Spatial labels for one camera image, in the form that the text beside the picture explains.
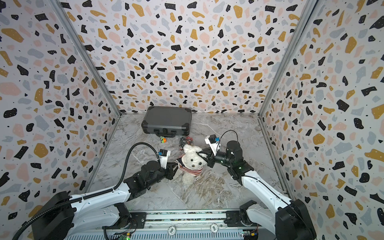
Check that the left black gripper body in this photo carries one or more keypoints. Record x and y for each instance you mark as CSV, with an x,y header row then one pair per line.
x,y
166,173

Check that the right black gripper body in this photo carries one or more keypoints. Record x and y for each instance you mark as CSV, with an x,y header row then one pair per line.
x,y
210,157

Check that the white teddy bear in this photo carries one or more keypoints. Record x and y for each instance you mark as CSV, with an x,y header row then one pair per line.
x,y
191,159

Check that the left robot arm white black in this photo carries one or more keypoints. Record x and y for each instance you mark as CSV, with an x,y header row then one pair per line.
x,y
64,215

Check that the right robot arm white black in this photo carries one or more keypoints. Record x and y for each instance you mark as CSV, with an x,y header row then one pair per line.
x,y
285,218

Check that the bag of toy bricks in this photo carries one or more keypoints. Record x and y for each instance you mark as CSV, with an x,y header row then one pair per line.
x,y
185,140

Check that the small green orange toy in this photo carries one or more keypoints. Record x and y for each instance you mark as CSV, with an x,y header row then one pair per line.
x,y
163,139

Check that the dark grey hard case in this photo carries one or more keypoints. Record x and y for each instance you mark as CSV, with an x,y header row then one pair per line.
x,y
167,122

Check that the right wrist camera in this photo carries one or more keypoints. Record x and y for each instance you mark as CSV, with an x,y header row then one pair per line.
x,y
214,142

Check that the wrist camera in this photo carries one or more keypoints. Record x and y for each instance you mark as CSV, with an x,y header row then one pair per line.
x,y
163,157
214,142

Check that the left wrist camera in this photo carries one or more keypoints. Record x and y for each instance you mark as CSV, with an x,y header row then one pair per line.
x,y
163,157

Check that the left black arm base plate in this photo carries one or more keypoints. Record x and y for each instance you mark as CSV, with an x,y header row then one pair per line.
x,y
133,221

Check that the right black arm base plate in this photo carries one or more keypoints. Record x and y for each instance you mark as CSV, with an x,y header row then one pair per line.
x,y
238,218

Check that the aluminium mounting rail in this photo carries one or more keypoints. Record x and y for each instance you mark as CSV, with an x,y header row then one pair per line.
x,y
180,225

